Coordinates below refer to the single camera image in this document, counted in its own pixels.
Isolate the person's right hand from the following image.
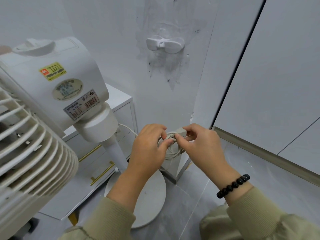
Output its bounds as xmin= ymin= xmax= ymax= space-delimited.
xmin=174 ymin=123 xmax=234 ymax=184

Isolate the person's left hand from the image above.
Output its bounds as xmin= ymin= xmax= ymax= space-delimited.
xmin=126 ymin=123 xmax=174 ymax=178

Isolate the white power cable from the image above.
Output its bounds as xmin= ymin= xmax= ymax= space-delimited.
xmin=117 ymin=123 xmax=193 ymax=172

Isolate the white nightstand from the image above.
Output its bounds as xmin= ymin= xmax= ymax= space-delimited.
xmin=39 ymin=83 xmax=138 ymax=227

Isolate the white fan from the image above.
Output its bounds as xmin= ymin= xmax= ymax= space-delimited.
xmin=0 ymin=37 xmax=167 ymax=240

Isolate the person's right forearm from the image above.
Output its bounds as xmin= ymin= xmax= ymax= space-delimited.
xmin=224 ymin=181 xmax=320 ymax=240

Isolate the person's left forearm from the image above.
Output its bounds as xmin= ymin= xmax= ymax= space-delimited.
xmin=82 ymin=168 xmax=157 ymax=240

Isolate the person's right leg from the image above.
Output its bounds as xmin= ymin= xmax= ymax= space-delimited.
xmin=199 ymin=204 xmax=242 ymax=240

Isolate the white wardrobe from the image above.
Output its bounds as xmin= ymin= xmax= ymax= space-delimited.
xmin=211 ymin=0 xmax=320 ymax=185

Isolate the black bead bracelet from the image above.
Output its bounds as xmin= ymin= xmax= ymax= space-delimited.
xmin=216 ymin=174 xmax=251 ymax=199

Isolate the gold drawer handle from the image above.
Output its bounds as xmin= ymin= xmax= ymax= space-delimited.
xmin=78 ymin=144 xmax=102 ymax=163
xmin=90 ymin=161 xmax=115 ymax=187

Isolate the white wall hook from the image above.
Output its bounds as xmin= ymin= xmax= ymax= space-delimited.
xmin=146 ymin=35 xmax=185 ymax=55

